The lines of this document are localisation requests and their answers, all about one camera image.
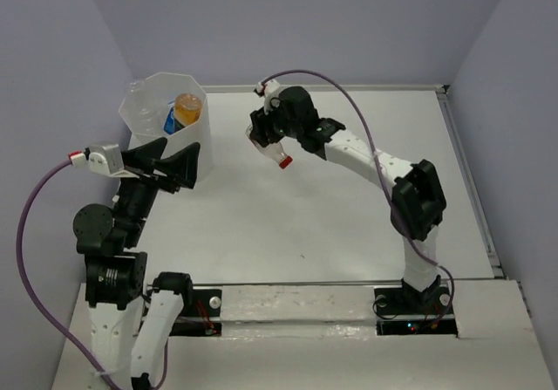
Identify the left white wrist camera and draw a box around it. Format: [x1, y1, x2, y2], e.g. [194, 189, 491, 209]
[68, 142, 135, 178]

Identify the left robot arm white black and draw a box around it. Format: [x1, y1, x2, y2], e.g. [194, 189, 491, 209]
[71, 137, 201, 389]

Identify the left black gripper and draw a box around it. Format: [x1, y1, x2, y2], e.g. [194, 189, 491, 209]
[115, 134, 201, 243]

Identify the blue label Pocari Sweat bottle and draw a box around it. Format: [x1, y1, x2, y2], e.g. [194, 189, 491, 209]
[163, 101, 183, 135]

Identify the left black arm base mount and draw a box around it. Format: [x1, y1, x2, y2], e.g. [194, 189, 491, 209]
[170, 288, 222, 338]

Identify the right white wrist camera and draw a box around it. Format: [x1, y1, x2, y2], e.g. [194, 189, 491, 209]
[254, 79, 283, 112]

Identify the orange label bottle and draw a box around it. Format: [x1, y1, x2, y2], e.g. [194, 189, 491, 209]
[174, 93, 203, 131]

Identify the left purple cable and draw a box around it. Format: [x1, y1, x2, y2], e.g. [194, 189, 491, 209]
[16, 161, 171, 390]

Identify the red label red cap bottle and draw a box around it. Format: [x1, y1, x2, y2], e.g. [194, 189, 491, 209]
[246, 126, 293, 169]

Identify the clear bottle white cap front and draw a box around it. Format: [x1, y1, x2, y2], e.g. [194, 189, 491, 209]
[128, 79, 153, 124]

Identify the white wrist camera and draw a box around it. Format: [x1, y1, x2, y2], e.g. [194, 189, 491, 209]
[254, 79, 283, 112]
[68, 142, 135, 178]

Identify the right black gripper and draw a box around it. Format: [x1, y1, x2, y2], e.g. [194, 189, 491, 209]
[249, 94, 302, 147]

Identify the aluminium frame rail right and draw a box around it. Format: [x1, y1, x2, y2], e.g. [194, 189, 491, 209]
[435, 85, 511, 282]

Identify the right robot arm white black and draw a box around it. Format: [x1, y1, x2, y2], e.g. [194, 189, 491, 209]
[246, 80, 446, 313]

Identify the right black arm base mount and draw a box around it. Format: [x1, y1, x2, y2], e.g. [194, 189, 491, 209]
[372, 286, 459, 337]

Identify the white octagonal plastic bin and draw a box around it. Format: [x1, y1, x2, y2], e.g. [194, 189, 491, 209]
[119, 72, 214, 181]

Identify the purple cable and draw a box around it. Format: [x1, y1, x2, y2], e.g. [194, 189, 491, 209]
[16, 161, 171, 390]
[259, 70, 455, 321]

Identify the metal rail front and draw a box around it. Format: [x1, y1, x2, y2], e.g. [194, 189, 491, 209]
[194, 279, 401, 288]

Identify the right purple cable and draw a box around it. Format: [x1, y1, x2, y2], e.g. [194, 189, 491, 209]
[259, 70, 455, 321]

